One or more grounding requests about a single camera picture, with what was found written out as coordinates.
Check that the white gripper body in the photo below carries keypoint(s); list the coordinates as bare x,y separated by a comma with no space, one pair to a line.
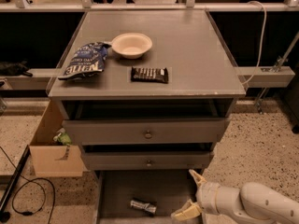
206,195

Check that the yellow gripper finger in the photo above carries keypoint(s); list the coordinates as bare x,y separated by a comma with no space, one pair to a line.
188,211
198,179

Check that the silver redbull can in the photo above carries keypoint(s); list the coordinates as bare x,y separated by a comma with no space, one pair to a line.
149,208

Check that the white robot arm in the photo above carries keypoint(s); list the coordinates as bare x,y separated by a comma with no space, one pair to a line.
254,203

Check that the grey bottom drawer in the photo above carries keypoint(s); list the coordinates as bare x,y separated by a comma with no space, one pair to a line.
167,189

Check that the grey drawer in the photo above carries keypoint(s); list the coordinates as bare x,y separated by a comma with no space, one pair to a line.
133,131
147,160
167,189

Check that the grey drawer cabinet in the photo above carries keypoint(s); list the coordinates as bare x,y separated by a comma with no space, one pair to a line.
202,82

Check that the grey top drawer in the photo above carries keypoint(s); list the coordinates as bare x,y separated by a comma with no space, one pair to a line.
133,131

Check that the grey middle drawer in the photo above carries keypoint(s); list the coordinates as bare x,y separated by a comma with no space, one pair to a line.
147,160

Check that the dark chocolate bar wrapper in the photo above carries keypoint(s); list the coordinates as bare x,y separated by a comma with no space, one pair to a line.
157,75

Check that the cardboard box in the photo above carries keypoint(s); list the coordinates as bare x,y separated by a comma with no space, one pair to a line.
51,159

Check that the white paper bowl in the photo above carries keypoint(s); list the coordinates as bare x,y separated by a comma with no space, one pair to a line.
131,45

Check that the blue chip bag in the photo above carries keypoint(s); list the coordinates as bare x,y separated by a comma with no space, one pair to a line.
87,61

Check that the black floor bar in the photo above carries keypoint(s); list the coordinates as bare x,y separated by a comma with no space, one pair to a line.
10,182

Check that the black bag on left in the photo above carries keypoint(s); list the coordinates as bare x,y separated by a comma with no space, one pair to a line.
10,69

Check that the metal rail frame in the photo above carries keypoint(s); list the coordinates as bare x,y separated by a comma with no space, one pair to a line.
80,5

